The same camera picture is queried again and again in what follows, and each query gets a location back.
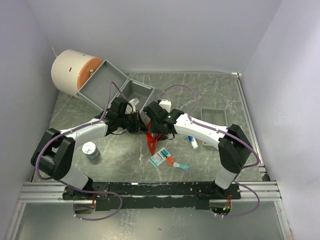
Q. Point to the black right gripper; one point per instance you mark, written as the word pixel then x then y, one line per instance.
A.
pixel 153 129

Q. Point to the grey metal case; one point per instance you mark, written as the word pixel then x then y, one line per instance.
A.
pixel 108 82

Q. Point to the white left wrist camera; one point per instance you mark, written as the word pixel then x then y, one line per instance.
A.
pixel 134 103

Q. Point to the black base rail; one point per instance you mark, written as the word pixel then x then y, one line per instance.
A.
pixel 149 195

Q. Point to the aluminium frame rail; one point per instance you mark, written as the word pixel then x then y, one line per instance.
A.
pixel 52 192

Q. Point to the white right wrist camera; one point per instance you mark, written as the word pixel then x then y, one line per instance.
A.
pixel 165 104

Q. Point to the teal wipe sachet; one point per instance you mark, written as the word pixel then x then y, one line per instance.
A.
pixel 159 157

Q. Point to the white cylinder with orange face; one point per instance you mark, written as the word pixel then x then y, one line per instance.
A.
pixel 71 69

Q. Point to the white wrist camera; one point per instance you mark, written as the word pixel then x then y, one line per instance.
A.
pixel 134 103
pixel 165 104

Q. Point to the grey divided tray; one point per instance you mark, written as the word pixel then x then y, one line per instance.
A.
pixel 214 116

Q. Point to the white round jar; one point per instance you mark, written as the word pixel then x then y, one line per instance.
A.
pixel 90 150

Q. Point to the red first aid pouch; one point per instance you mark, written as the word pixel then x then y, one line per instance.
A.
pixel 151 140

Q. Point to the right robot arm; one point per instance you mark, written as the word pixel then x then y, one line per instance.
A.
pixel 231 142

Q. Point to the teal capped tube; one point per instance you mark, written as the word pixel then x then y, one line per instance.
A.
pixel 181 166

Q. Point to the small red scissors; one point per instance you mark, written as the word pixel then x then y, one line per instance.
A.
pixel 170 161

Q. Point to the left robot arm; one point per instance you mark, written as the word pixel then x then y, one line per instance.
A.
pixel 54 153

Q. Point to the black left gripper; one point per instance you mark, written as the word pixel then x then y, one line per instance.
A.
pixel 139 125

